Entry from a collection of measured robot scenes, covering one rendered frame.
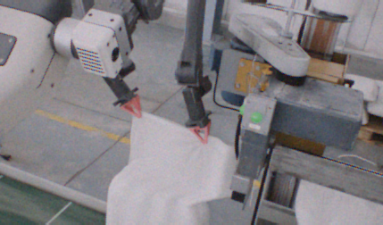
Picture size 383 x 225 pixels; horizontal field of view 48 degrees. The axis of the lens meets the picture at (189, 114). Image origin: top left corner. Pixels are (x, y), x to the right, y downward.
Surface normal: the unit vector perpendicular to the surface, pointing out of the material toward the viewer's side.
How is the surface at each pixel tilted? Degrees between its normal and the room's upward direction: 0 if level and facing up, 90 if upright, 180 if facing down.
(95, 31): 30
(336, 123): 90
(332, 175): 90
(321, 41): 90
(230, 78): 90
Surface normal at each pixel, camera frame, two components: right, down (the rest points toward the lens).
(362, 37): -0.36, 0.37
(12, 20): -0.19, -0.29
